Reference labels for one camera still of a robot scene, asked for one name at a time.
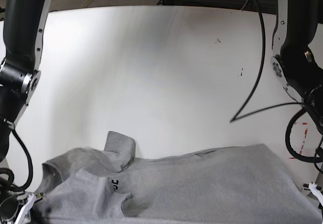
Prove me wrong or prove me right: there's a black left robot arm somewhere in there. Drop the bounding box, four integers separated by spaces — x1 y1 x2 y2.
271 0 322 133

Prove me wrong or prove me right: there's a grey T-shirt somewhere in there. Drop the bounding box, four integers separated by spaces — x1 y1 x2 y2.
33 132 322 223

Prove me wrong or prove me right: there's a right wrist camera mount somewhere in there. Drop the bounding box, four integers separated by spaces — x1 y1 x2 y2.
14 193 44 224

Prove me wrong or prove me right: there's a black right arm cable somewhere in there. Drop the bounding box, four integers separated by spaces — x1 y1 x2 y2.
0 129 34 192

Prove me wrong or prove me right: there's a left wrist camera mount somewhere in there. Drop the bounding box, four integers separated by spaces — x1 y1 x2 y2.
303 182 322 210

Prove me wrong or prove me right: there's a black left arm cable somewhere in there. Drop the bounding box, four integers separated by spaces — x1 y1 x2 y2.
230 0 323 177

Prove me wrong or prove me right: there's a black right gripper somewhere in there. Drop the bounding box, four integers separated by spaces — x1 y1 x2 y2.
1 190 26 220

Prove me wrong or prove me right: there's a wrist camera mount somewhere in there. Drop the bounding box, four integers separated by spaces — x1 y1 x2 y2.
303 182 322 210
14 193 44 224

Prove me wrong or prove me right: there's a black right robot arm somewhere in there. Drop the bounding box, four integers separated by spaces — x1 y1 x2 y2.
1 0 51 223

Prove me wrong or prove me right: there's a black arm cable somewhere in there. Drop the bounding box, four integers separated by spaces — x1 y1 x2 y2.
0 129 34 192
230 0 323 177

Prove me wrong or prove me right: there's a red tape rectangle marking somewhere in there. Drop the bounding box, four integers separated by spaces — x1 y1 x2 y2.
290 122 308 155

